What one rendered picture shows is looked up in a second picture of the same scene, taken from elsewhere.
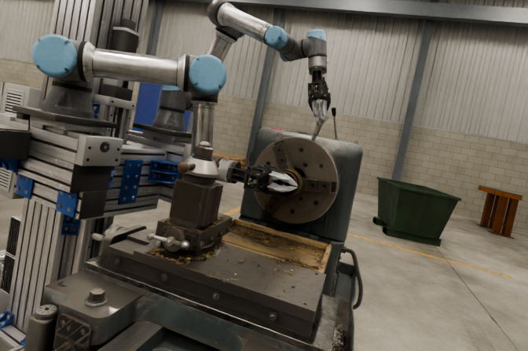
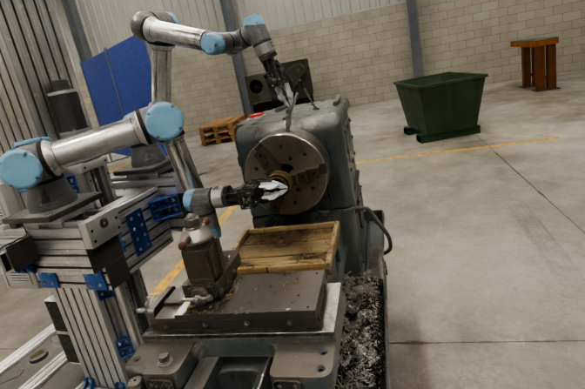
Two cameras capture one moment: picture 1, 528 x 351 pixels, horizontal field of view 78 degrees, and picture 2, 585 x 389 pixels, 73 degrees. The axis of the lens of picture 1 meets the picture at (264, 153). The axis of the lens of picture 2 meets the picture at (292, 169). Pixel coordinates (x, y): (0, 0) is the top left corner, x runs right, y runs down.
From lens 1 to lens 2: 0.37 m
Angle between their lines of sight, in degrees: 12
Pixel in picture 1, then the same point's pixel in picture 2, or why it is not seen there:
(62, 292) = (139, 365)
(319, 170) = (304, 158)
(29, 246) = (77, 320)
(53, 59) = (21, 174)
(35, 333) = not seen: outside the picture
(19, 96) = not seen: outside the picture
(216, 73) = (171, 118)
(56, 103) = (40, 203)
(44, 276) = (104, 339)
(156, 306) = (208, 345)
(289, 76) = not seen: outside the picture
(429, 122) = not seen: outside the picture
